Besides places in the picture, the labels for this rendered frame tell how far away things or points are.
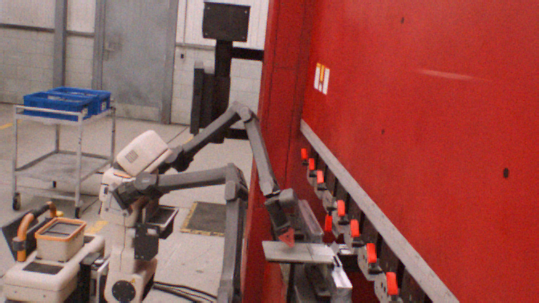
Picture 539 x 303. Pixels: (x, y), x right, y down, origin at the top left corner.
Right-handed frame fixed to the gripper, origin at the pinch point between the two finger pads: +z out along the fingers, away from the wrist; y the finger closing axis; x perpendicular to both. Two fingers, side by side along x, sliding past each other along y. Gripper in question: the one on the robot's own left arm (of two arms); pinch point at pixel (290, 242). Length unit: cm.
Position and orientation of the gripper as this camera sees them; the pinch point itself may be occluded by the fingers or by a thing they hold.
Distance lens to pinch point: 252.4
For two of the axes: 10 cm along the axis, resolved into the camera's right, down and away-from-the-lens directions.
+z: 4.0, 8.8, 2.5
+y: -1.0, -2.3, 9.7
